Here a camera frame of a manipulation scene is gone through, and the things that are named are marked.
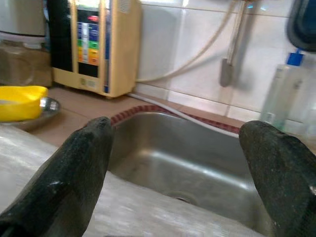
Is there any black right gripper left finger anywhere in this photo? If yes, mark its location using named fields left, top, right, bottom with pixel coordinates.
left=0, top=116, right=115, bottom=237

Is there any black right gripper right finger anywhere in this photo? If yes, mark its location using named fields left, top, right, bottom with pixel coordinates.
left=238, top=120, right=316, bottom=237

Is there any small steel bowl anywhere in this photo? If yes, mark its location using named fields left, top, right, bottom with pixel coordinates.
left=14, top=96, right=61, bottom=131

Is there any clear bottle blue cap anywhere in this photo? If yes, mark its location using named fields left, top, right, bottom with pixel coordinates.
left=260, top=48, right=308, bottom=131

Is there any stainless steel sink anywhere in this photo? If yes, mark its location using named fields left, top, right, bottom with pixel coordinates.
left=108, top=112, right=275, bottom=237

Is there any metal faucet pipe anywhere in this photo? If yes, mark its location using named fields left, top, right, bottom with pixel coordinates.
left=219, top=0, right=250, bottom=87

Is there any blender jar with brown powder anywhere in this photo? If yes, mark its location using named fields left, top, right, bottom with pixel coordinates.
left=0, top=0, right=53, bottom=87

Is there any beige water ionizer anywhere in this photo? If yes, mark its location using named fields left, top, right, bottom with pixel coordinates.
left=48, top=0, right=142, bottom=99

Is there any dark blue hanging basin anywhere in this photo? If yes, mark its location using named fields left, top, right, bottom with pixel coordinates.
left=286, top=0, right=316, bottom=51

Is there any white straight hose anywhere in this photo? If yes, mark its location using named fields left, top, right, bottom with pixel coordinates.
left=128, top=92, right=237, bottom=136

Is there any cream curved hose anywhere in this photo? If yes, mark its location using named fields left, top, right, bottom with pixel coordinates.
left=135, top=0, right=237, bottom=83

